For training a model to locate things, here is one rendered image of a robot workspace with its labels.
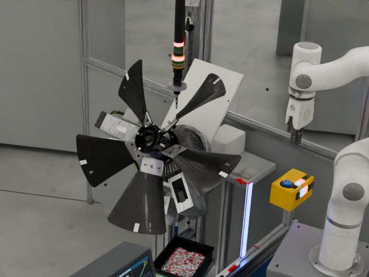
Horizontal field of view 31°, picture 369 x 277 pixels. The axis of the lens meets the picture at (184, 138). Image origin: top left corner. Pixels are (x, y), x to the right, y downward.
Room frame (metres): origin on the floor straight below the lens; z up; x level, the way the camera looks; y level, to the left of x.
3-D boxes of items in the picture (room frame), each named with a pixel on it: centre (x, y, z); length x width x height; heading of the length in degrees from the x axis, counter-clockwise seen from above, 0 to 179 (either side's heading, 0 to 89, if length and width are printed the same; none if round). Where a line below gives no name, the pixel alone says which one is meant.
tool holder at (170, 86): (2.24, 0.03, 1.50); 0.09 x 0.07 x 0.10; 176
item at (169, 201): (2.25, 0.06, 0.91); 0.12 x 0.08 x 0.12; 141
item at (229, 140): (2.81, -0.18, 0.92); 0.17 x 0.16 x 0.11; 141
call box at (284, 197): (2.24, -0.43, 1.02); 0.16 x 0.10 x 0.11; 141
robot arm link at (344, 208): (1.85, -0.55, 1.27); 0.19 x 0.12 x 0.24; 170
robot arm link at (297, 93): (1.92, -0.36, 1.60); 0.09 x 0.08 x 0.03; 141
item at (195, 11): (2.86, 0.00, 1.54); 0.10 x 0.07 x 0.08; 176
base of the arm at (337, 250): (1.88, -0.55, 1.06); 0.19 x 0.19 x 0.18
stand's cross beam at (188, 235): (2.49, 0.00, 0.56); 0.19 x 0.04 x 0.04; 141
